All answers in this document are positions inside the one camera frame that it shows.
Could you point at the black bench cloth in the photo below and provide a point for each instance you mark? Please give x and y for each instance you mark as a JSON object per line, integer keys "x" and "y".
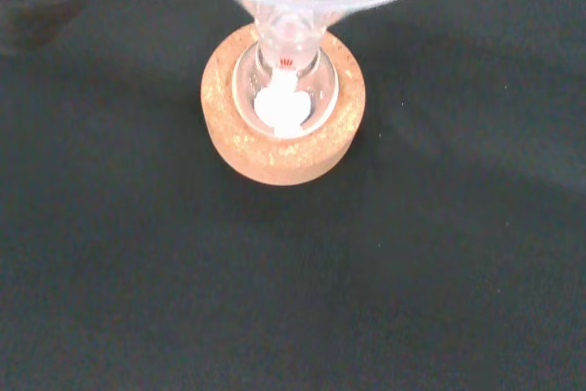
{"x": 293, "y": 295}

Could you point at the clear round-bottom flask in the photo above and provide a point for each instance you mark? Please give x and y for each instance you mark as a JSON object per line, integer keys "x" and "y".
{"x": 286, "y": 89}

